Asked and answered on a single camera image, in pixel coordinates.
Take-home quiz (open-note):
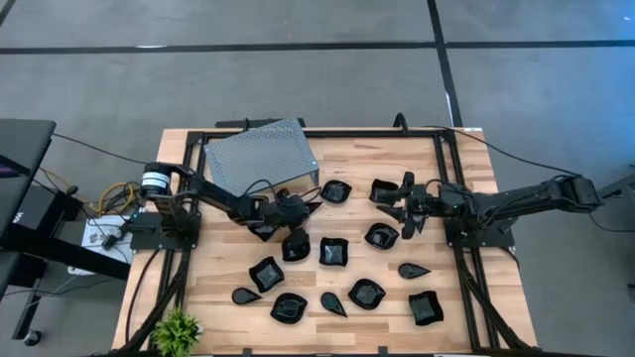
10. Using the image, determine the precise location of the white printed box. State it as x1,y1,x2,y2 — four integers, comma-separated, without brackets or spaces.
80,213,135,265

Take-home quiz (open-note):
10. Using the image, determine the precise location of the black desk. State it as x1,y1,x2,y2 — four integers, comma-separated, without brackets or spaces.
0,118,133,348

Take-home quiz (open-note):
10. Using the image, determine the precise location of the yellow cable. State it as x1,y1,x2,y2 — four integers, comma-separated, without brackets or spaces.
39,168,140,217

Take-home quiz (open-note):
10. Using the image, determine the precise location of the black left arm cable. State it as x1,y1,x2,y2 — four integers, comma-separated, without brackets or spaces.
52,131,165,178

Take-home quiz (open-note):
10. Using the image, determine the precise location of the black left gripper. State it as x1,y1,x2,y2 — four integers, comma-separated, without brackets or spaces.
260,187,323,242

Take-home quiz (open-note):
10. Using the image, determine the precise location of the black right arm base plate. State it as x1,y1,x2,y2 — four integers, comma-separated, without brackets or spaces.
444,217,516,249

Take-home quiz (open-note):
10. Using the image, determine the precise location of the black equipment stand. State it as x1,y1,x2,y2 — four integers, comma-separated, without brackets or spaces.
597,171,635,204

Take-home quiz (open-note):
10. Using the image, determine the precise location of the green artificial plant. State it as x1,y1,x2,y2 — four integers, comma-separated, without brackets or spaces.
150,306,203,357

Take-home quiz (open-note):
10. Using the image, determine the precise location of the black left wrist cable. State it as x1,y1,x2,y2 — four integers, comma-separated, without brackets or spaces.
241,177,280,200

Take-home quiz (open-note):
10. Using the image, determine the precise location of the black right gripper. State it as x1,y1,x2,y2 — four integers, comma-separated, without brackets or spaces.
375,172,441,240

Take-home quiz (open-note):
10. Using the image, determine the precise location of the grey perforated metal shelf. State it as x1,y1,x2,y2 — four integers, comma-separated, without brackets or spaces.
202,117,320,198

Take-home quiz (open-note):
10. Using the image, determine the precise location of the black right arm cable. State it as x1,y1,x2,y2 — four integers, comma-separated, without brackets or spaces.
421,124,582,179

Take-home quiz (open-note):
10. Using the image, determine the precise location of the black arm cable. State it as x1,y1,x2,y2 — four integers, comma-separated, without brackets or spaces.
52,131,165,178
421,124,582,179

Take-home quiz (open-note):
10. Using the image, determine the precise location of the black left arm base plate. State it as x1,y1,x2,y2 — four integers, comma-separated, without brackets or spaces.
129,211,202,252

